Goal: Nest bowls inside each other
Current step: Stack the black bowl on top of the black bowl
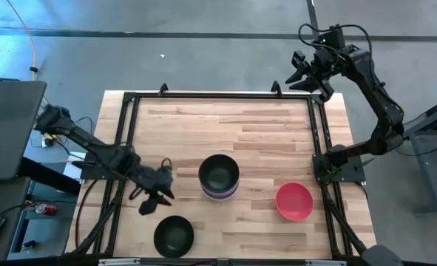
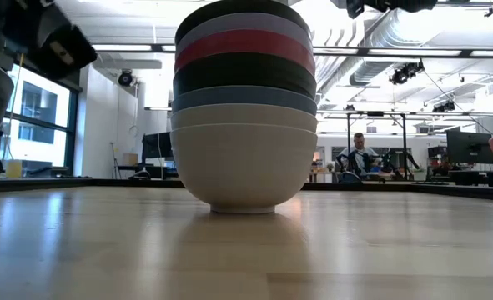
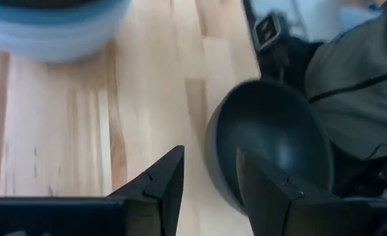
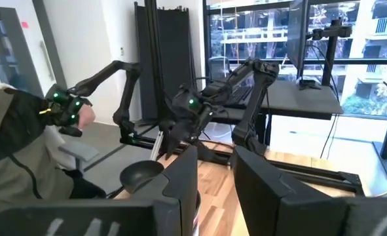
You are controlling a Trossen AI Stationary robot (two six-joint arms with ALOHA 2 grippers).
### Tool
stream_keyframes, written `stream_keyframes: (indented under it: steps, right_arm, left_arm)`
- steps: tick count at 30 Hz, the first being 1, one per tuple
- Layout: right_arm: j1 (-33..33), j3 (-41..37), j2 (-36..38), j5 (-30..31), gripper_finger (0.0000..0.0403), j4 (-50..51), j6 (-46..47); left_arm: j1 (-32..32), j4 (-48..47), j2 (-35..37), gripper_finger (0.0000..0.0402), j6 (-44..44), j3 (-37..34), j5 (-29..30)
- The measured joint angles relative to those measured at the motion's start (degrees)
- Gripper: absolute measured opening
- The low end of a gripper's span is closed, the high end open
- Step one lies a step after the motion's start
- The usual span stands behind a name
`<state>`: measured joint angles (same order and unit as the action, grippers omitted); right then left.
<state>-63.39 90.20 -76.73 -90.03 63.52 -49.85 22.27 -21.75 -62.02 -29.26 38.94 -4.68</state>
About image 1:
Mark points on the silver metal bracket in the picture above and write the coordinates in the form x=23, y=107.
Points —
x=325, y=263
x=118, y=262

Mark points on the dark grey metal cart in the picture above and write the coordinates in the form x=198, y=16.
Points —
x=425, y=166

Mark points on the dark desk top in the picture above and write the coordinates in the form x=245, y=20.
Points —
x=3, y=199

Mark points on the white bowl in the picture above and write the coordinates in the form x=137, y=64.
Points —
x=220, y=200

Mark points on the white paper sheet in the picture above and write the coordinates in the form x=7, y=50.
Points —
x=72, y=168

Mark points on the red soda can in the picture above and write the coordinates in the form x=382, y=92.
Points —
x=47, y=210

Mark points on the black curved frame bracket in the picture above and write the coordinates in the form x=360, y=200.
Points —
x=276, y=88
x=163, y=88

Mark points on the magenta bowl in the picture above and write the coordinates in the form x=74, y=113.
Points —
x=220, y=196

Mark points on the black bowl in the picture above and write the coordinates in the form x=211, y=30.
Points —
x=219, y=173
x=173, y=236

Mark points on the grey flat panel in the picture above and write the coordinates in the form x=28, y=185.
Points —
x=11, y=129

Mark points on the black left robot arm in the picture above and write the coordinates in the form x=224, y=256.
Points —
x=88, y=142

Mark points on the yellow power plug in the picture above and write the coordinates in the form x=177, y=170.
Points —
x=50, y=139

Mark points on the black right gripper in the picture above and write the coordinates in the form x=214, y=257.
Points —
x=319, y=70

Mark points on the black desk support beam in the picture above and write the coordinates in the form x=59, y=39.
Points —
x=48, y=175

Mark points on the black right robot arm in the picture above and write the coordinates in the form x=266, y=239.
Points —
x=373, y=92

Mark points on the coral red bowl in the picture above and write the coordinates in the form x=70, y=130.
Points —
x=294, y=201

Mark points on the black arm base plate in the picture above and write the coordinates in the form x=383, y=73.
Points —
x=88, y=173
x=351, y=173

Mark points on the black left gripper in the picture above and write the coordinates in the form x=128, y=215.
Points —
x=153, y=181

